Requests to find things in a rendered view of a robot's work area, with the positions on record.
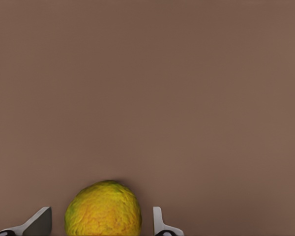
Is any yellow-orange textured orange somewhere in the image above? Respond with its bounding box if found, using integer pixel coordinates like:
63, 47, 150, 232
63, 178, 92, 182
64, 179, 143, 236

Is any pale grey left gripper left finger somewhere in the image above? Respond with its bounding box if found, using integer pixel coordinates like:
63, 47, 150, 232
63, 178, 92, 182
0, 206, 52, 236

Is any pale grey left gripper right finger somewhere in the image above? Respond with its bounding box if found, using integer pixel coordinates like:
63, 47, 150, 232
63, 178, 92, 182
153, 206, 184, 236

